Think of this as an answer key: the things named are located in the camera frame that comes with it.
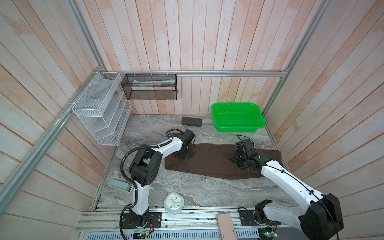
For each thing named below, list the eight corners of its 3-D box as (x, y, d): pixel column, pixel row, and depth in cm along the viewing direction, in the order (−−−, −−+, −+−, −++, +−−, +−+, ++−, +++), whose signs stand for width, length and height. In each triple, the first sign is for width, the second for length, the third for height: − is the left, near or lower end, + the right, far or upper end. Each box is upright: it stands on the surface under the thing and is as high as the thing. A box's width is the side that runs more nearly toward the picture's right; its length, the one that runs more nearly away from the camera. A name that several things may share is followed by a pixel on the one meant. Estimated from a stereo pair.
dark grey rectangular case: (181, 125, 117) (181, 123, 115) (182, 118, 121) (182, 116, 119) (201, 127, 115) (201, 124, 113) (202, 120, 120) (202, 118, 118)
